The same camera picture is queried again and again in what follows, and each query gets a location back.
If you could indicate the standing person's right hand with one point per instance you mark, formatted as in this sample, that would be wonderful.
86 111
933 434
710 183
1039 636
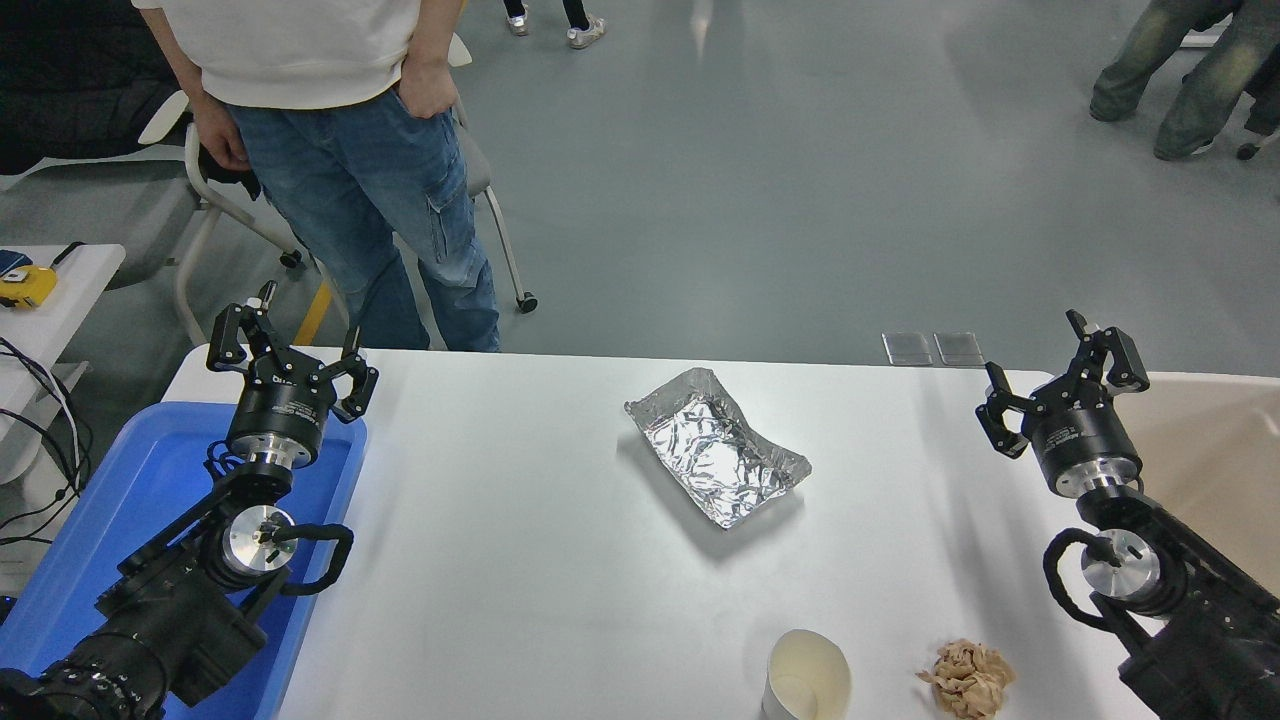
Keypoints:
220 135

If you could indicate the white paper cup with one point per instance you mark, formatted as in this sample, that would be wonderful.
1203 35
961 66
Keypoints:
805 675

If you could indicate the crumpled silver foil tray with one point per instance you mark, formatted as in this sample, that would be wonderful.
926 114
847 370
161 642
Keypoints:
715 450

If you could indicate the chair leg with caster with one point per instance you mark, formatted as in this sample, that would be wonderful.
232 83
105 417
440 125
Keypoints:
1255 148

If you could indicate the yellow tape measure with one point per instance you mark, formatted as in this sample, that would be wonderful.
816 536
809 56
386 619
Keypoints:
25 288

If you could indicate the blue plastic tray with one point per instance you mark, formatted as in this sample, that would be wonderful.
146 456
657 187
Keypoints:
140 480

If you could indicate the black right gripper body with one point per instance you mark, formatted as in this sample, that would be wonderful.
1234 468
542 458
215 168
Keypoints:
1080 430

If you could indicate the white wheeled chair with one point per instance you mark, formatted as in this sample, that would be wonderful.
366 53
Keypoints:
200 215

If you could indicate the large pale bin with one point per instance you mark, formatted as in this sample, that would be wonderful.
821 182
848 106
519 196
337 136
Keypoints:
1220 450

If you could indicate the person standing at table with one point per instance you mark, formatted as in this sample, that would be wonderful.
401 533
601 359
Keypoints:
340 180

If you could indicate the standing person's left hand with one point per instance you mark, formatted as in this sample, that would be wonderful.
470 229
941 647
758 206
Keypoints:
428 90

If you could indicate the person in white sneakers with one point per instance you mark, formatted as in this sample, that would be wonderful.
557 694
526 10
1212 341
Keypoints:
585 32

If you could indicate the black jacket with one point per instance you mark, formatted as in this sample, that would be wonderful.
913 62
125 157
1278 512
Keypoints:
70 70

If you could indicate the crumpled tan paper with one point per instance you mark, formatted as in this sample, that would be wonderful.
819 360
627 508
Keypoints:
968 680

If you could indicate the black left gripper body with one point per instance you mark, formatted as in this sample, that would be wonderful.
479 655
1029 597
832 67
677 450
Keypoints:
280 415

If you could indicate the person in olive trousers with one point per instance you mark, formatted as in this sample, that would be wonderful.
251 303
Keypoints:
1190 90

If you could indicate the silver floor plate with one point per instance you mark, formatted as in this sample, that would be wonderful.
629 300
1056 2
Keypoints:
906 349
959 349

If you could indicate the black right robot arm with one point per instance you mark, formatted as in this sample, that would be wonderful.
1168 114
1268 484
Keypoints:
1200 640

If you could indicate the dark handheld device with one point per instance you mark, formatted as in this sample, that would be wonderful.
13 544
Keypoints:
12 262

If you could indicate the person in dark trousers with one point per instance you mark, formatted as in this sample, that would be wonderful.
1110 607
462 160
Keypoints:
1265 100

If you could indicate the white side table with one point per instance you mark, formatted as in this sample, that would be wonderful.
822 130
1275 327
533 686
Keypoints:
70 300

